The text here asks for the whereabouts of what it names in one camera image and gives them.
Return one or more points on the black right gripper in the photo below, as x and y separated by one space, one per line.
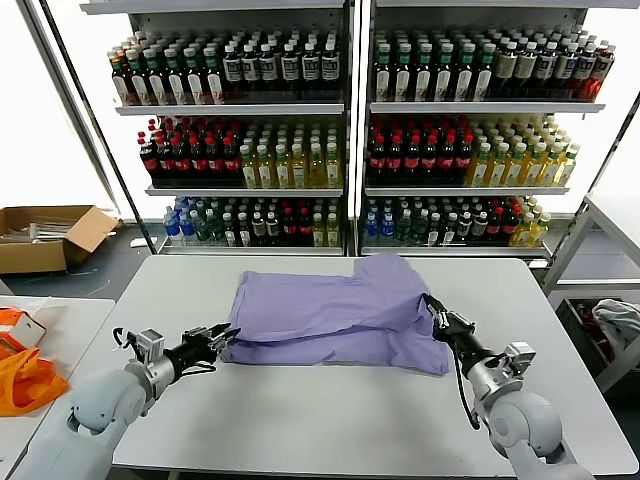
460 337

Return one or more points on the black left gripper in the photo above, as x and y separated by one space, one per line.
192 347

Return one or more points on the purple t-shirt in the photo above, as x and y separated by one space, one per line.
325 310

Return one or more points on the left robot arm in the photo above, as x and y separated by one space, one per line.
105 395

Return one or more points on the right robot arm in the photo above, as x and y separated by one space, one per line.
525 420

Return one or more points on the white-capped dark tea bottle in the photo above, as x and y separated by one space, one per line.
435 231
450 231
229 231
465 229
244 231
258 229
480 228
272 229

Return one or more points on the green-label water bottle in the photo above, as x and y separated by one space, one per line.
202 228
420 228
404 228
216 228

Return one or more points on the blue-label water bottle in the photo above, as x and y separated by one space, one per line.
187 226
172 226
388 226
371 226

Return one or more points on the yellow juice bottle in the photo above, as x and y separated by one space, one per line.
524 231
333 169
265 170
282 170
316 169
248 170
499 169
319 231
298 170
332 231
568 167
481 169
516 169
534 169
552 168
540 229

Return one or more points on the small white paper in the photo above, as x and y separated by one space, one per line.
137 243

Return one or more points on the black storage bin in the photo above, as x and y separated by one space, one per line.
575 340

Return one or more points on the white metal rack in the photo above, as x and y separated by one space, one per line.
570 245

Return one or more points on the white side table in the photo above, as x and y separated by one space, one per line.
75 320

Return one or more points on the red cloth item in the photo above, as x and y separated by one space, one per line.
592 325

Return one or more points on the grey white crumpled cloth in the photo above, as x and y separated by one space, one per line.
617 320

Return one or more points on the orange and white box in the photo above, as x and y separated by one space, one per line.
20 332

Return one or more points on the orange cloth bag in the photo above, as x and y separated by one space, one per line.
25 385

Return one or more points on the grey metal shelf unit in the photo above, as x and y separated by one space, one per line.
230 110
485 108

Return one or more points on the open cardboard box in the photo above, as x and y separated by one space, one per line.
30 257

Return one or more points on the clear plastic packets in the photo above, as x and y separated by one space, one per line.
35 231

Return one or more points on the green-capped dark drink bottle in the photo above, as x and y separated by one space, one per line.
214 80
137 80
383 75
443 75
194 80
464 75
483 75
155 80
175 80
403 75
423 75

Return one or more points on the dark bottle grey label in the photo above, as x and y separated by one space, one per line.
505 67
251 70
544 67
525 67
330 68
233 70
290 69
565 68
310 69
584 70
270 70

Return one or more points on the orange drink bottle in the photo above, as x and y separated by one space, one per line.
120 75

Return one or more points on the red drink bottle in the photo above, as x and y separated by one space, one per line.
602 72

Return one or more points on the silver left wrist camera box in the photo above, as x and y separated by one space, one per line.
149 342

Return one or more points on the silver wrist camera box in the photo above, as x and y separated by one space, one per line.
149 342
520 356

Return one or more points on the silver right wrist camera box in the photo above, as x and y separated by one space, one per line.
520 356

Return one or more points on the black frame pole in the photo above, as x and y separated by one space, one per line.
98 125
612 145

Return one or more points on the white frame beam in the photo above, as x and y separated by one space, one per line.
70 107

